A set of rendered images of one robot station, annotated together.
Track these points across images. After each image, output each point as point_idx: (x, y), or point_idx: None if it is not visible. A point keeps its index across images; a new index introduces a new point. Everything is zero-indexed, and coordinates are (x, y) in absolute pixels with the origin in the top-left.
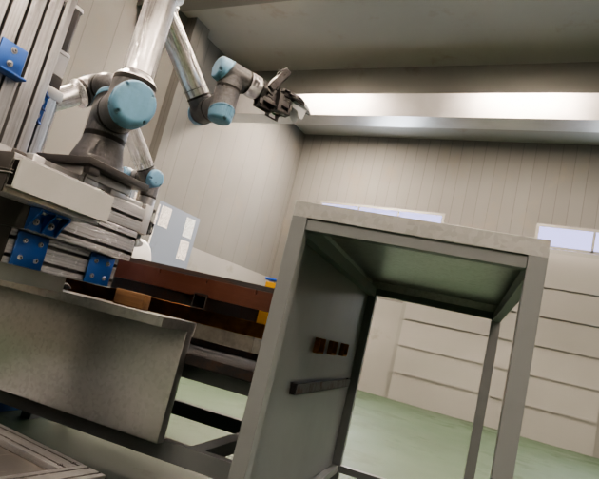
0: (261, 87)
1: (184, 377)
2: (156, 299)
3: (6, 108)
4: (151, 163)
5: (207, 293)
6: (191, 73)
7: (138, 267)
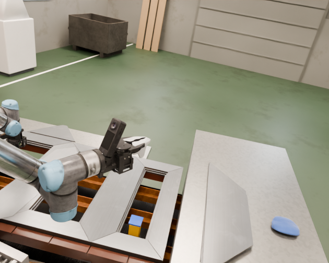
0: (99, 170)
1: None
2: None
3: None
4: (4, 121)
5: (90, 260)
6: (15, 171)
7: (30, 239)
